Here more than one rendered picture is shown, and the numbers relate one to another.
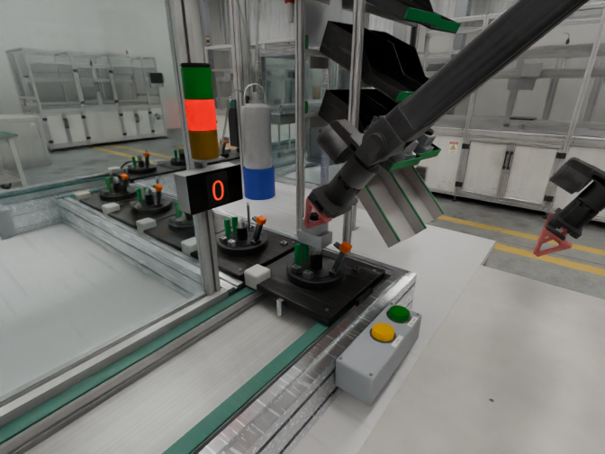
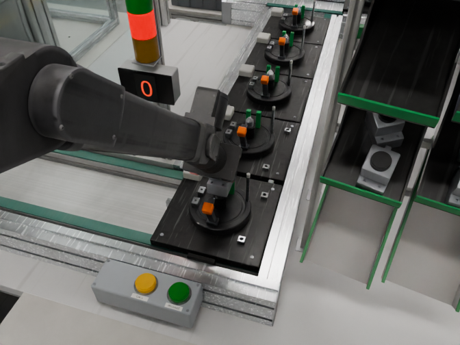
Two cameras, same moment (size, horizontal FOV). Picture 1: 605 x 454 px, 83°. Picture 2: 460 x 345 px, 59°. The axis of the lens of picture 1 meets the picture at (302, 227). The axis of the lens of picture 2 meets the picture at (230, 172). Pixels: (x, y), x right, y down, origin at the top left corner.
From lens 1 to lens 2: 0.83 m
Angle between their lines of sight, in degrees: 59
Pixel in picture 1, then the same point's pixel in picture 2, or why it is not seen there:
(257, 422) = (44, 232)
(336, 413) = not seen: hidden behind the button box
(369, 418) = (106, 310)
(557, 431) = not seen: outside the picture
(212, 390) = (86, 206)
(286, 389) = (75, 239)
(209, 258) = not seen: hidden behind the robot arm
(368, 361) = (108, 280)
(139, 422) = (58, 185)
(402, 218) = (370, 253)
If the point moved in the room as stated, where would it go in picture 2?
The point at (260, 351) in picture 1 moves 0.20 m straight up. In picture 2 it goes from (127, 215) to (111, 153)
